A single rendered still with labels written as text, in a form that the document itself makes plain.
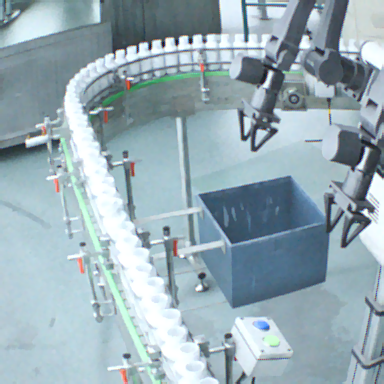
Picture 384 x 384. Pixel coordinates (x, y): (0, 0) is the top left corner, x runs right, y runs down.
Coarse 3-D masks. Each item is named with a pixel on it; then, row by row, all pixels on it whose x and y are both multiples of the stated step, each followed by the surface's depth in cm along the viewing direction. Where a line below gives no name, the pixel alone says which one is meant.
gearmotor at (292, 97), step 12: (288, 84) 297; (300, 84) 297; (312, 84) 294; (336, 84) 294; (288, 96) 298; (300, 96) 298; (324, 96) 293; (336, 96) 299; (348, 96) 298; (288, 108) 302; (300, 108) 302
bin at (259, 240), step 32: (224, 192) 227; (256, 192) 230; (288, 192) 234; (224, 224) 232; (256, 224) 235; (288, 224) 239; (320, 224) 204; (160, 256) 199; (224, 256) 206; (256, 256) 202; (288, 256) 206; (320, 256) 210; (224, 288) 213; (256, 288) 208; (288, 288) 212
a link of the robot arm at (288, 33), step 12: (300, 0) 159; (312, 0) 159; (288, 12) 161; (300, 12) 160; (288, 24) 161; (300, 24) 161; (276, 36) 164; (288, 36) 161; (300, 36) 162; (264, 48) 168; (276, 48) 162; (288, 48) 162; (276, 60) 163
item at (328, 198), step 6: (324, 192) 137; (324, 198) 137; (330, 198) 136; (324, 204) 137; (330, 204) 136; (336, 204) 137; (330, 210) 137; (342, 210) 139; (360, 210) 134; (336, 216) 139; (336, 222) 139; (330, 228) 139
